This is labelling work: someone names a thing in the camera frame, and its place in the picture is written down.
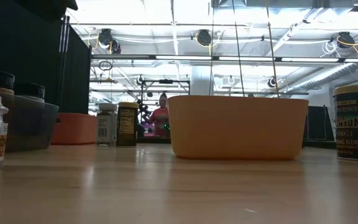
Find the dark jar yellow lid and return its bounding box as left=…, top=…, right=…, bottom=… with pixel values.
left=116, top=101, right=139, bottom=147

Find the yellow plastic bin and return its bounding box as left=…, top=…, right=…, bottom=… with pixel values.
left=167, top=95, right=310, bottom=161

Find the white lid jar barcode label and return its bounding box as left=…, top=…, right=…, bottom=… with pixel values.
left=95, top=102, right=118, bottom=147

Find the orange plastic bin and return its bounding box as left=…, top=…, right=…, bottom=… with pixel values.
left=50, top=112, right=98, bottom=146

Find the person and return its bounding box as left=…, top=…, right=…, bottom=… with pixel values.
left=149, top=92, right=170, bottom=138

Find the black curtain stand pole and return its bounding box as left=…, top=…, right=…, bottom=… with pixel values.
left=58, top=14, right=71, bottom=108

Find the thin black hanging cable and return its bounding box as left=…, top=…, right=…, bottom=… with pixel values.
left=209, top=0, right=215, bottom=96

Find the black background rig frame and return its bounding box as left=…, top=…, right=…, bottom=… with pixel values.
left=139, top=78, right=191, bottom=105

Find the black lid spice jar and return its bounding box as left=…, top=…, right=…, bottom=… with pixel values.
left=12, top=82, right=45, bottom=101

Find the grey translucent plastic bin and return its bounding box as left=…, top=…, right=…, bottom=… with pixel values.
left=0, top=86, right=59, bottom=153

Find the black curtain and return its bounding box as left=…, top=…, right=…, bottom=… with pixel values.
left=0, top=0, right=93, bottom=114

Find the long ceiling light bar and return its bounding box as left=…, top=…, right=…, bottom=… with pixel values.
left=91, top=54, right=358, bottom=63

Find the silver ventilation duct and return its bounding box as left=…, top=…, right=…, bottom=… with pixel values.
left=286, top=61, right=358, bottom=93

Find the chili onion jar yellow lid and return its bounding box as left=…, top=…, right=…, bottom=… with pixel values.
left=333, top=83, right=358, bottom=162

